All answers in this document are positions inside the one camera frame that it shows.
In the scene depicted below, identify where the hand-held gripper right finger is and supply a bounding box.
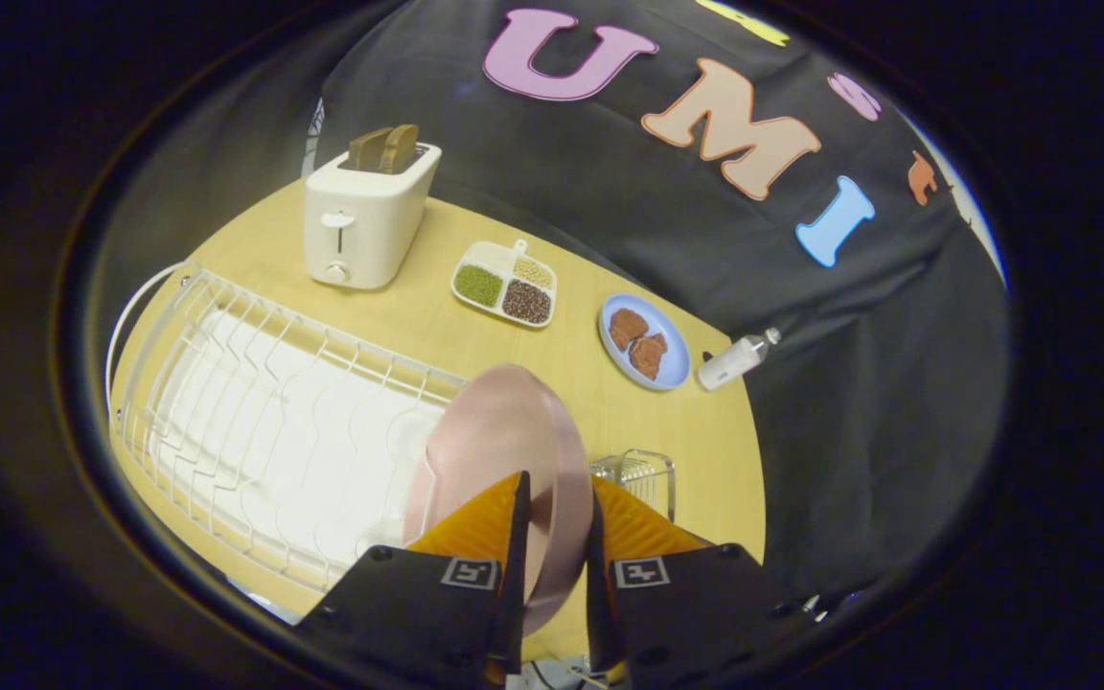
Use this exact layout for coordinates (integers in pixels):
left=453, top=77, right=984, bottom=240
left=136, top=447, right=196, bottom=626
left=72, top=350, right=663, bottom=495
left=585, top=476, right=817, bottom=687

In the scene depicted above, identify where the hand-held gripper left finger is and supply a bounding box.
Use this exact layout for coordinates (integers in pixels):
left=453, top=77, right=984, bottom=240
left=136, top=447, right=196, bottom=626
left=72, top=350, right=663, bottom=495
left=295, top=471, right=532, bottom=685

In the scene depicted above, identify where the clear wire cutlery basket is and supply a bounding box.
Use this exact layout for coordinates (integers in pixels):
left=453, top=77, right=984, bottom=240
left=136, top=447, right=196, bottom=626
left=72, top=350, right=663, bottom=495
left=590, top=449, right=677, bottom=524

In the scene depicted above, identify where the pink plate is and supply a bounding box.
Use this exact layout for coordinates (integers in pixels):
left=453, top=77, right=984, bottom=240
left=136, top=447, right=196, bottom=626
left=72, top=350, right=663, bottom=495
left=403, top=363, right=595, bottom=638

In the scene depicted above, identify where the white wire dish rack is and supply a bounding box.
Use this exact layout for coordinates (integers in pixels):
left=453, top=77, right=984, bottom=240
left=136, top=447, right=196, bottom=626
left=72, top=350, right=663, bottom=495
left=106, top=262, right=469, bottom=593

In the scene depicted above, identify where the blue plate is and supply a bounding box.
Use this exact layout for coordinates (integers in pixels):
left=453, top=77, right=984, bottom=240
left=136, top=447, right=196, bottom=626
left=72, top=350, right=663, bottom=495
left=598, top=293, right=692, bottom=392

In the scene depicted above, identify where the brown meat piece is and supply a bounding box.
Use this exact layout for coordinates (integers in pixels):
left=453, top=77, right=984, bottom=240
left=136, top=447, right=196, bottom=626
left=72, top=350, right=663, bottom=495
left=609, top=308, right=650, bottom=352
left=629, top=333, right=669, bottom=380

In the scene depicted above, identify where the white bottle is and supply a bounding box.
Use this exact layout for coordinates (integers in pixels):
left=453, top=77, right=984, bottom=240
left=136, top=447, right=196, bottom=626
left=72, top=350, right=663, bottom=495
left=698, top=327, right=783, bottom=392

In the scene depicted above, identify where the white divided grain tray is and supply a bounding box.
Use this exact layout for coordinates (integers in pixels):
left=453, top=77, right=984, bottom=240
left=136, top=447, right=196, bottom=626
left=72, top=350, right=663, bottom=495
left=451, top=240, right=559, bottom=330

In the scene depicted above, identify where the black backdrop cloth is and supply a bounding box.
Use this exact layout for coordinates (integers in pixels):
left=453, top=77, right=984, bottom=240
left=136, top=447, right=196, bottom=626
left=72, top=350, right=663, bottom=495
left=308, top=0, right=1011, bottom=600

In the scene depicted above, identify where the white toaster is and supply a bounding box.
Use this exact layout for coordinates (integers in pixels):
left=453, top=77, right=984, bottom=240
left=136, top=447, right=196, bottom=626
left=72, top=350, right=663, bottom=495
left=303, top=142, right=443, bottom=291

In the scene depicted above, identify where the brown toast slice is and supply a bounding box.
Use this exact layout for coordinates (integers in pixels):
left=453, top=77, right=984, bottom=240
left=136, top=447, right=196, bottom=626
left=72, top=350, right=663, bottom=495
left=379, top=124, right=420, bottom=175
left=348, top=127, right=394, bottom=173

